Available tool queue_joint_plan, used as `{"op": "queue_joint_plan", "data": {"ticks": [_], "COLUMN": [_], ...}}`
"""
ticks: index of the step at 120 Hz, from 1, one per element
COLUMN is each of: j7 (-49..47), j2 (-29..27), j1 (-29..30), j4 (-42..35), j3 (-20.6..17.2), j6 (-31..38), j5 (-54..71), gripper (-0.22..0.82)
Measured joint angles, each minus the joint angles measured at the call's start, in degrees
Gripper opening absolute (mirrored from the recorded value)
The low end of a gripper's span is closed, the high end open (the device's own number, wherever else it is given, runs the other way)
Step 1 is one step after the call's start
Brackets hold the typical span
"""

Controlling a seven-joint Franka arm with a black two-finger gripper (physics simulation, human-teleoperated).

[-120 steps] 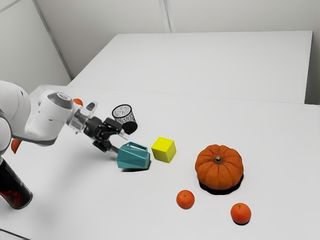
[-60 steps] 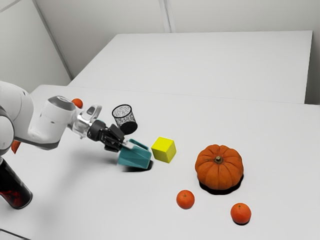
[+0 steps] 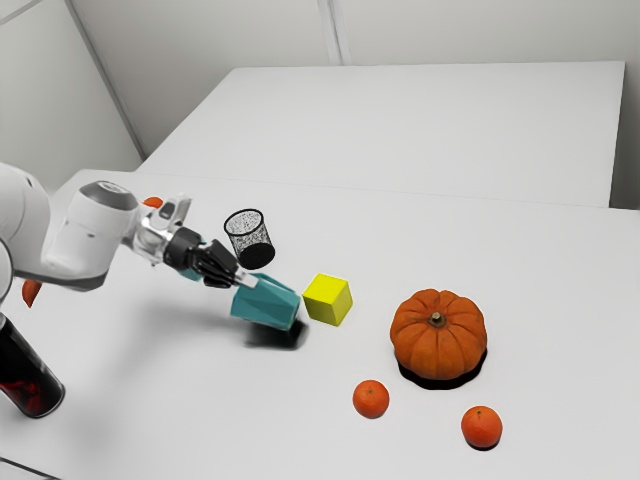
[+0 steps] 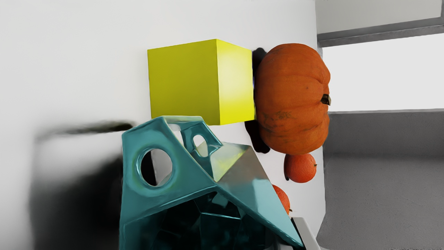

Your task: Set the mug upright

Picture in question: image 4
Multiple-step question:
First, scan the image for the orange fruit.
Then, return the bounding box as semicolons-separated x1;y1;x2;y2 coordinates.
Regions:
284;153;317;183
272;184;291;215

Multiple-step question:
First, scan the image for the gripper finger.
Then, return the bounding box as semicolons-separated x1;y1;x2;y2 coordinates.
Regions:
280;217;328;250

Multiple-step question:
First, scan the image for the yellow cube block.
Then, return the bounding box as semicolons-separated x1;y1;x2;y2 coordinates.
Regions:
147;39;256;126

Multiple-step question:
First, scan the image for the orange pumpkin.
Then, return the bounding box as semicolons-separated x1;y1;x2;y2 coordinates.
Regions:
254;43;332;156

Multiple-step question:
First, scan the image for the teal faceted mug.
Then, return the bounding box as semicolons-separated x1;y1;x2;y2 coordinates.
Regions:
119;116;305;250

